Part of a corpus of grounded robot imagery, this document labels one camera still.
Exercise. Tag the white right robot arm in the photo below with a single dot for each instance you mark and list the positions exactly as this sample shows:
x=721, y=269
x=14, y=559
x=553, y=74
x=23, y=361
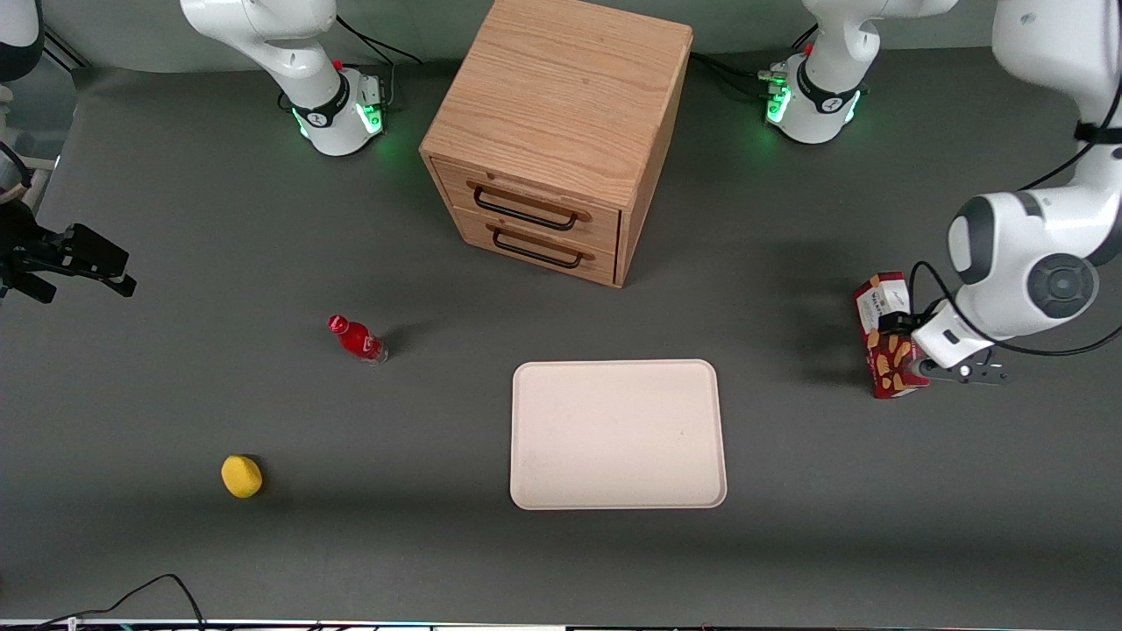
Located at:
x=307, y=70

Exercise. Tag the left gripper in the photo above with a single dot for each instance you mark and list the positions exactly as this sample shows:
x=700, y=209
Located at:
x=896, y=323

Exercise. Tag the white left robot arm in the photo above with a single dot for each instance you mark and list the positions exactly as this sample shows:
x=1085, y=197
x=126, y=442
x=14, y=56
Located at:
x=1026, y=237

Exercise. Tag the red cookie box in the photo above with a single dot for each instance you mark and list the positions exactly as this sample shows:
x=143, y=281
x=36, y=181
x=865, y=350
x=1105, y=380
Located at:
x=884, y=350

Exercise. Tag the yellow lemon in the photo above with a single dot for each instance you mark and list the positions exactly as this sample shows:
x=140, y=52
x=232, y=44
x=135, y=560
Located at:
x=241, y=477

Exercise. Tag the cream rectangular tray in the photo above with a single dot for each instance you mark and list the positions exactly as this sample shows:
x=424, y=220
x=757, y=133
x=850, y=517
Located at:
x=617, y=435

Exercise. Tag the wooden two-drawer cabinet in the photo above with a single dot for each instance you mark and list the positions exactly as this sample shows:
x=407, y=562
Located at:
x=561, y=105

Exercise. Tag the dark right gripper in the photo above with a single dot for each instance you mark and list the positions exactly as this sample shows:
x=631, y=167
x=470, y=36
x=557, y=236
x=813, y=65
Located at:
x=28, y=249

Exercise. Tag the red plastic bottle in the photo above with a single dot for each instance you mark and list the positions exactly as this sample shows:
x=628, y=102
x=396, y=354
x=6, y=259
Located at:
x=357, y=339

